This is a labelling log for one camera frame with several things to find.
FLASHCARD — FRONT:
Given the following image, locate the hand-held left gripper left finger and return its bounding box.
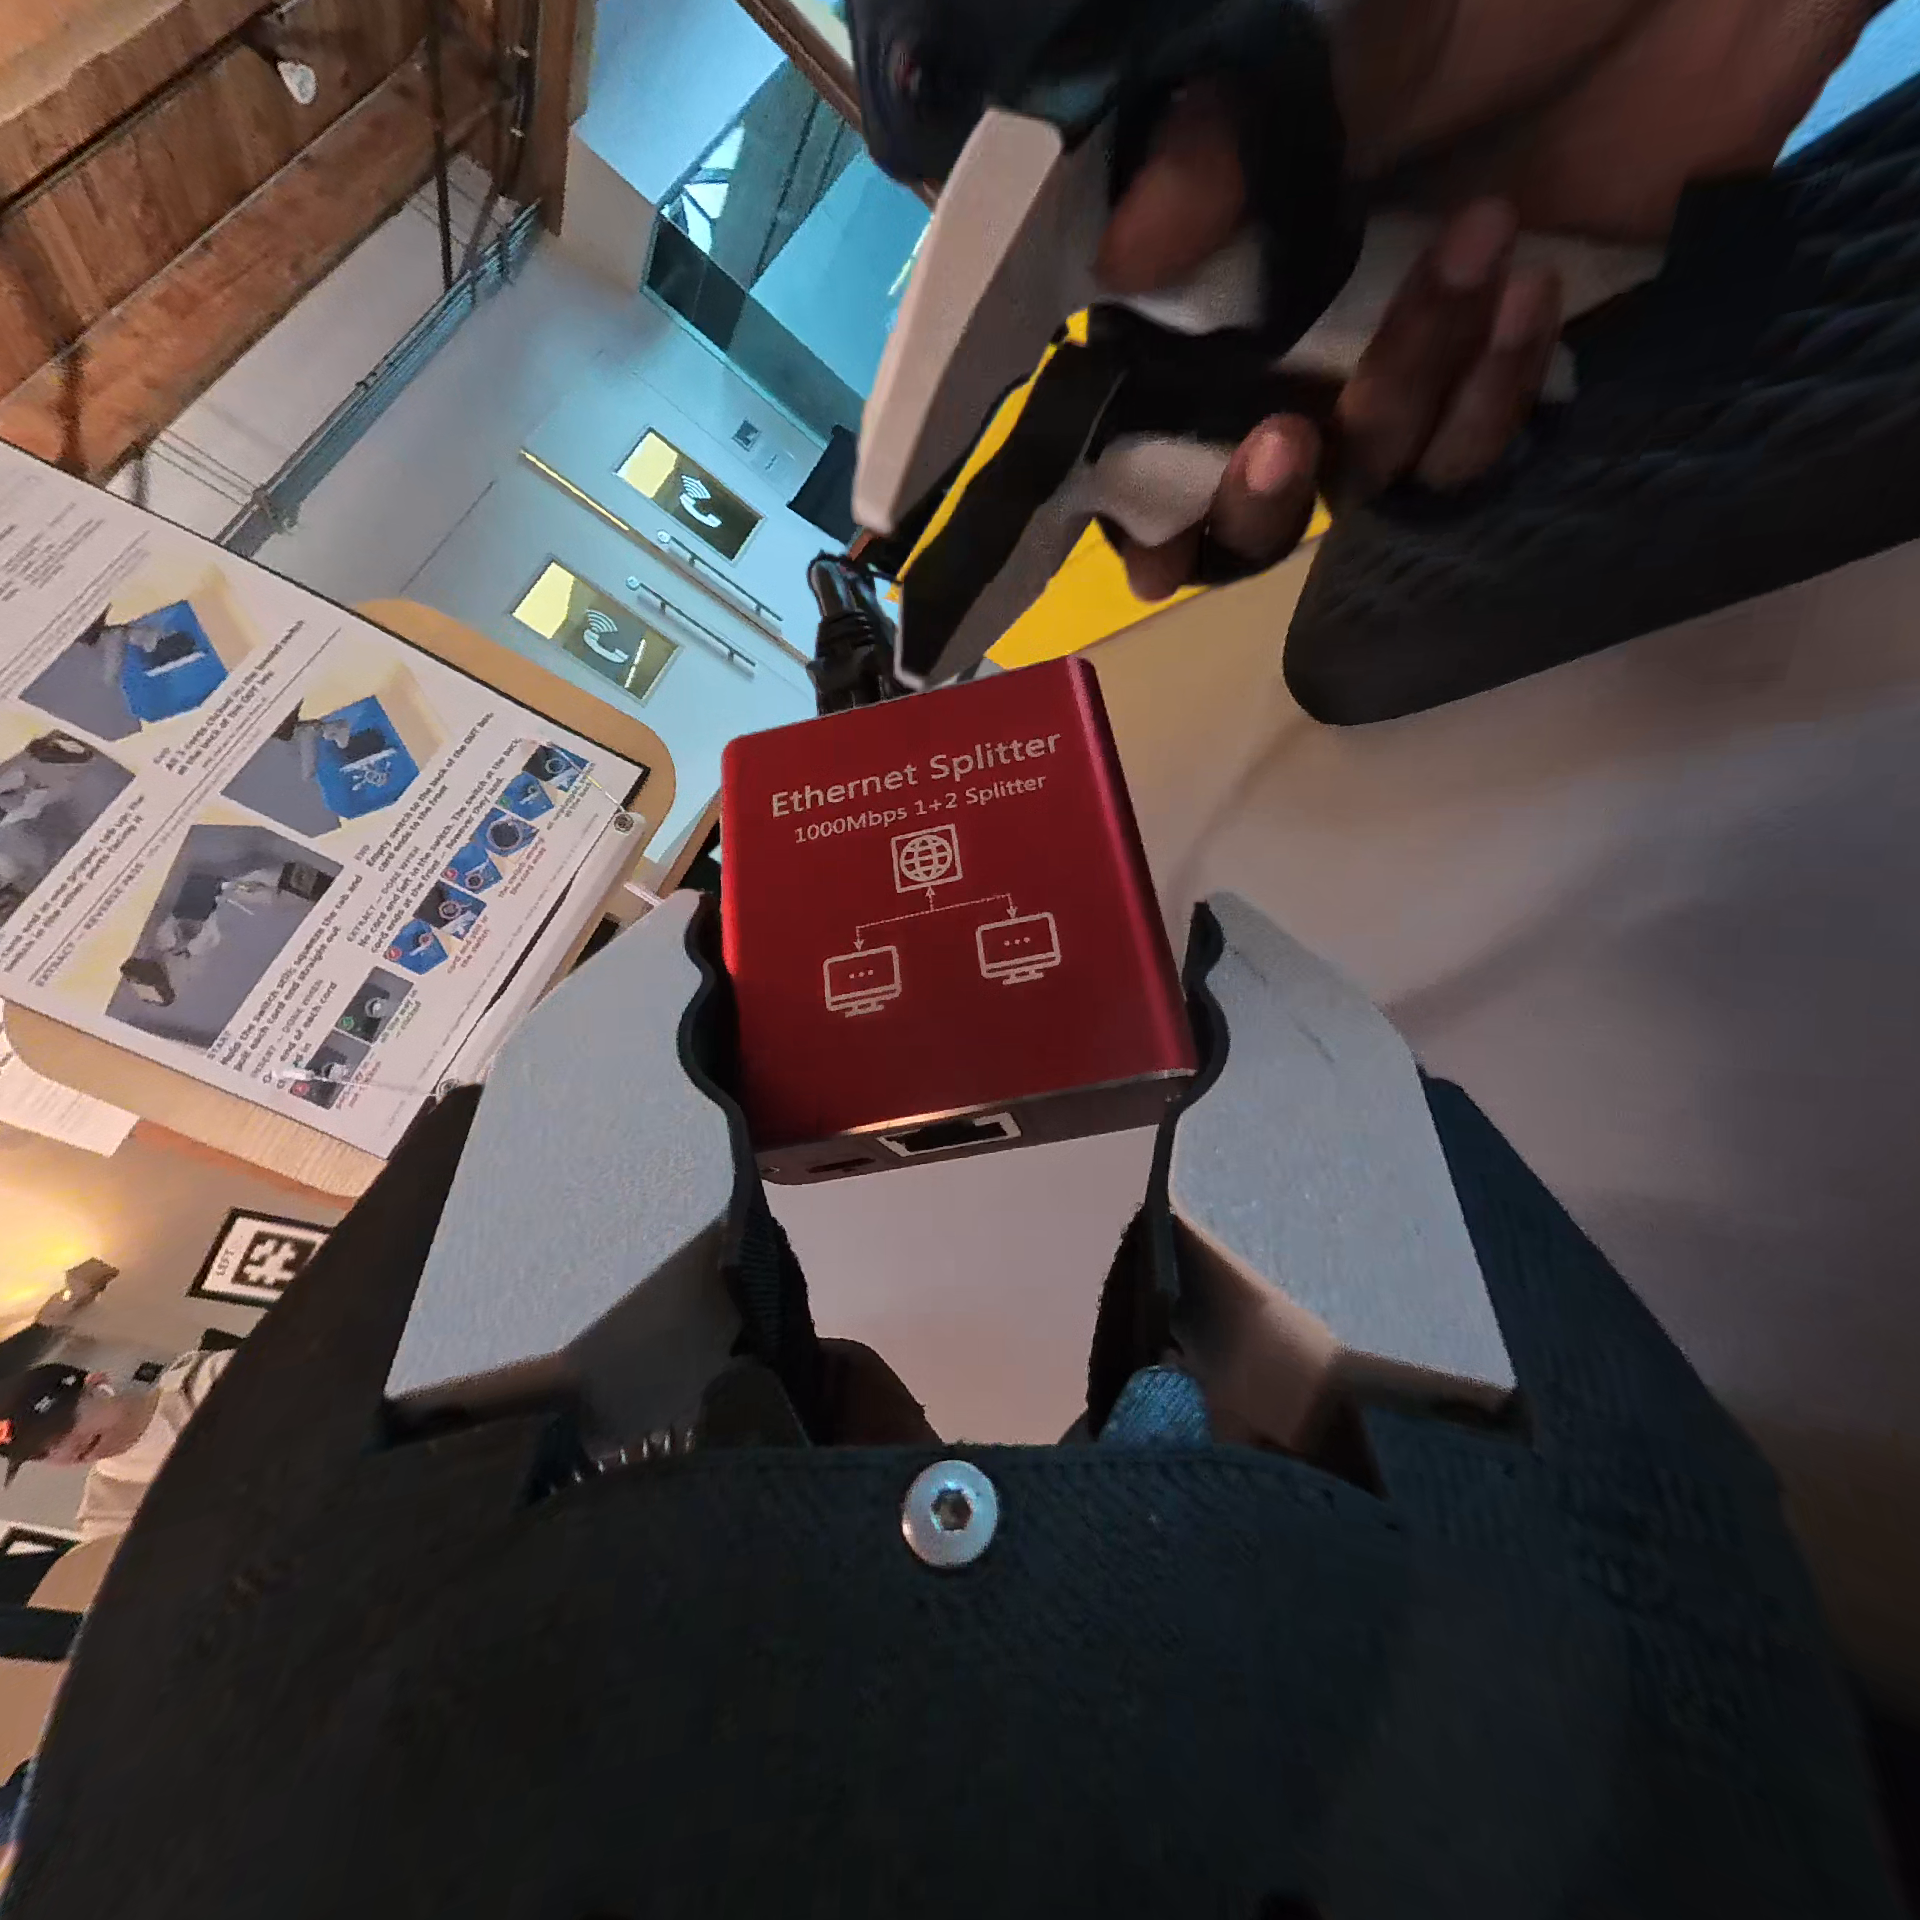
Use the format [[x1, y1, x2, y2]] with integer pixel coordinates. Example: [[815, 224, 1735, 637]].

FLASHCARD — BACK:
[[386, 891, 752, 1413]]

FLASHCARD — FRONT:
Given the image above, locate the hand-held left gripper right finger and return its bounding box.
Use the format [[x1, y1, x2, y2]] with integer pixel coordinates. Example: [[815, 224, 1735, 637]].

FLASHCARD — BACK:
[[1161, 897, 1517, 1489]]

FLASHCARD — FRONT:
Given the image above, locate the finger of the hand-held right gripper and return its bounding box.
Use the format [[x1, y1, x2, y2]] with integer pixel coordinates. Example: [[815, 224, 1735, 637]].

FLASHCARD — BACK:
[[851, 107, 1123, 541], [896, 307, 1192, 694]]

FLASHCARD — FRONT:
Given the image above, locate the yellow plastic bin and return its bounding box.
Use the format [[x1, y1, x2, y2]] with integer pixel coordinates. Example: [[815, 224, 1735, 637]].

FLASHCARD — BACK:
[[883, 307, 1338, 673]]

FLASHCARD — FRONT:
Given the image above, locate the black ethernet cable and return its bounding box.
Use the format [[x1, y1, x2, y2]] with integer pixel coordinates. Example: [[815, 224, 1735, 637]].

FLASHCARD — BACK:
[[805, 552, 905, 725]]

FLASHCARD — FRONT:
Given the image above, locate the red ethernet splitter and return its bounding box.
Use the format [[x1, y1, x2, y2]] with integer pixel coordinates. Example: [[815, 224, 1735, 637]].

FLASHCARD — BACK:
[[721, 656, 1202, 1186]]

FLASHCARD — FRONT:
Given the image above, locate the person's right forearm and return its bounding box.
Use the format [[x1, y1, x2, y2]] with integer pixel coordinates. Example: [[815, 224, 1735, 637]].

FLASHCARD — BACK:
[[1635, 0, 1896, 197]]

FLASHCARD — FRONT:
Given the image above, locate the grey desk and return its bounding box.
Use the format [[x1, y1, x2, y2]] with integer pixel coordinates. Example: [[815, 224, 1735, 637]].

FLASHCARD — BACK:
[[767, 569, 1920, 1729]]

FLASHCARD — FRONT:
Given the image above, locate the person's left hand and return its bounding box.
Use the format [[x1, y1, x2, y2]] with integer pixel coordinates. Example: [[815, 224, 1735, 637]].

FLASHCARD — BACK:
[[816, 1340, 939, 1445]]

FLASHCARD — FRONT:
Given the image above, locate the lit phone icon sign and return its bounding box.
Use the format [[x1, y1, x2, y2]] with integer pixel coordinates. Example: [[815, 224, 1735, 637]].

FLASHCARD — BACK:
[[511, 561, 682, 705], [616, 430, 763, 564]]

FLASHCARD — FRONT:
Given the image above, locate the black white marker sign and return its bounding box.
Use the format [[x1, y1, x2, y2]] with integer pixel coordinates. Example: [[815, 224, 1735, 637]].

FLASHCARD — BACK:
[[187, 1208, 337, 1305]]

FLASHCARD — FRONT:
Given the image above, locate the white paper notice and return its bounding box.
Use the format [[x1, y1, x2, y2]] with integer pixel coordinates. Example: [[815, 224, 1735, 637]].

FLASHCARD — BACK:
[[0, 1049, 140, 1161]]

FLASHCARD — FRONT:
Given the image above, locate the tan printed poster board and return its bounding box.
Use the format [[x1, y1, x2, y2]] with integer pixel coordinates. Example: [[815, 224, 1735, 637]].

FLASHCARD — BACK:
[[0, 440, 682, 1203]]

